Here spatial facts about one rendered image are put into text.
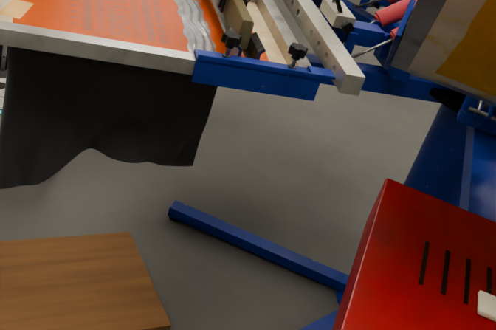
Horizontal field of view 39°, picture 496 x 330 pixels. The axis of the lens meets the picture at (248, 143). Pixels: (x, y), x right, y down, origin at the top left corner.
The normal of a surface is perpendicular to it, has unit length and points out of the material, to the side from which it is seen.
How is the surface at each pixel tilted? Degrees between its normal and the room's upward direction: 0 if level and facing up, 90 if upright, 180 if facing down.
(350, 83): 90
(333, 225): 0
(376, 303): 0
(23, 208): 0
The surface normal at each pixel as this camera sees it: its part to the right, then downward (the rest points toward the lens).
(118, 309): 0.27, -0.83
